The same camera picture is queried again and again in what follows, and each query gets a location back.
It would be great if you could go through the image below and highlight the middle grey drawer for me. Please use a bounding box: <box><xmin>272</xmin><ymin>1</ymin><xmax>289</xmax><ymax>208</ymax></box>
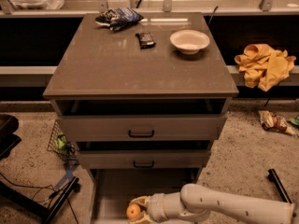
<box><xmin>77</xmin><ymin>149</ymin><xmax>210</xmax><ymax>169</ymax></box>

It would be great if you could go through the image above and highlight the orange fruit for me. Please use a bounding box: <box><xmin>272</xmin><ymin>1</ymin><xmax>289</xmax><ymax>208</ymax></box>
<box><xmin>126</xmin><ymin>203</ymin><xmax>141</xmax><ymax>220</ymax></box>

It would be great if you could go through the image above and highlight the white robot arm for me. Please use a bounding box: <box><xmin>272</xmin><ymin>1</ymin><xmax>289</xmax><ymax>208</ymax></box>
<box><xmin>126</xmin><ymin>184</ymin><xmax>298</xmax><ymax>224</ymax></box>

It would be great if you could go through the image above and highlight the white bowl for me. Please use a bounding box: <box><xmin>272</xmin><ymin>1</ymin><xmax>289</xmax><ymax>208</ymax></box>
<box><xmin>170</xmin><ymin>30</ymin><xmax>210</xmax><ymax>55</ymax></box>

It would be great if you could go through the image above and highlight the black cable on floor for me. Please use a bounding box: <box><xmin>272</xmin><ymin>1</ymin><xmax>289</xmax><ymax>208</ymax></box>
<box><xmin>0</xmin><ymin>171</ymin><xmax>80</xmax><ymax>224</ymax></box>

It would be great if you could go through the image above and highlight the black stand leg right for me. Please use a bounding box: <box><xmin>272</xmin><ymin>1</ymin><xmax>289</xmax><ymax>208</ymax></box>
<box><xmin>268</xmin><ymin>169</ymin><xmax>292</xmax><ymax>203</ymax></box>

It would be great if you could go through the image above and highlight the black chair base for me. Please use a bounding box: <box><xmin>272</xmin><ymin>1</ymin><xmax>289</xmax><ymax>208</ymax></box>
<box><xmin>0</xmin><ymin>114</ymin><xmax>21</xmax><ymax>160</ymax></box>

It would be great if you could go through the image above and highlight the green packet on floor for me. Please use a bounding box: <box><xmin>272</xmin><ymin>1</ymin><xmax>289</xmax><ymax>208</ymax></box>
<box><xmin>288</xmin><ymin>116</ymin><xmax>299</xmax><ymax>127</ymax></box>

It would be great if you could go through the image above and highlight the wire basket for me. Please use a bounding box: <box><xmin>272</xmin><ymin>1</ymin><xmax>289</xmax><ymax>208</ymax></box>
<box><xmin>47</xmin><ymin>121</ymin><xmax>78</xmax><ymax>162</ymax></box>

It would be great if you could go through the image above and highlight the brown snack bag on floor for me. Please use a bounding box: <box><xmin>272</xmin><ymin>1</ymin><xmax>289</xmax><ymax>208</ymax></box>
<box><xmin>258</xmin><ymin>110</ymin><xmax>296</xmax><ymax>136</ymax></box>

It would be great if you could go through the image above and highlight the top grey drawer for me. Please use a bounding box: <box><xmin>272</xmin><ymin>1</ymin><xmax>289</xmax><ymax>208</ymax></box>
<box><xmin>58</xmin><ymin>115</ymin><xmax>226</xmax><ymax>142</ymax></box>

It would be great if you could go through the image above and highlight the yellow cloth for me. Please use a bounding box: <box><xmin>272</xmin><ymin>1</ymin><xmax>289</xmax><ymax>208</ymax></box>
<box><xmin>235</xmin><ymin>44</ymin><xmax>296</xmax><ymax>91</ymax></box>

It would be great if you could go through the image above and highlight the grey drawer cabinet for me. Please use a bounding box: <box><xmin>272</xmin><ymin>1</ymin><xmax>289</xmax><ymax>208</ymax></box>
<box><xmin>44</xmin><ymin>13</ymin><xmax>238</xmax><ymax>217</ymax></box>

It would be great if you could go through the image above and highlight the dark snack bar wrapper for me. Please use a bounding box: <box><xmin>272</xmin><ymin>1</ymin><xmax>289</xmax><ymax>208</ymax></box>
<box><xmin>135</xmin><ymin>32</ymin><xmax>156</xmax><ymax>49</ymax></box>

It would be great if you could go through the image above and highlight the bottom open grey drawer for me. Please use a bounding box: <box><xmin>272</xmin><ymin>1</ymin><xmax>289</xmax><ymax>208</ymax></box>
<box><xmin>90</xmin><ymin>168</ymin><xmax>199</xmax><ymax>224</ymax></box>

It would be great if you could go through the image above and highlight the green object in basket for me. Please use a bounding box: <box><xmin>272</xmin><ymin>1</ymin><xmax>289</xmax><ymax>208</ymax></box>
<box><xmin>55</xmin><ymin>134</ymin><xmax>68</xmax><ymax>151</ymax></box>

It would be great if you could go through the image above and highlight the black stand leg left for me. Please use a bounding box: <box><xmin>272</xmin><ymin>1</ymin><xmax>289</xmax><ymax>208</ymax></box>
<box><xmin>0</xmin><ymin>176</ymin><xmax>79</xmax><ymax>224</ymax></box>

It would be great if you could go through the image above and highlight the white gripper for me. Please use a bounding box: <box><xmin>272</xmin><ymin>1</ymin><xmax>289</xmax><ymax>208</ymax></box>
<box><xmin>129</xmin><ymin>193</ymin><xmax>167</xmax><ymax>224</ymax></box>

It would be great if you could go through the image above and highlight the blue chip bag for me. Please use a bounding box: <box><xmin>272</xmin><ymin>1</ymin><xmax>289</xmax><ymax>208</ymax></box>
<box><xmin>95</xmin><ymin>7</ymin><xmax>144</xmax><ymax>31</ymax></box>

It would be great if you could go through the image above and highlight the black stand leg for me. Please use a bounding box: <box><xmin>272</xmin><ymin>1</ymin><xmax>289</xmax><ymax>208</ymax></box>
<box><xmin>268</xmin><ymin>169</ymin><xmax>292</xmax><ymax>203</ymax></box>
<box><xmin>0</xmin><ymin>176</ymin><xmax>79</xmax><ymax>224</ymax></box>

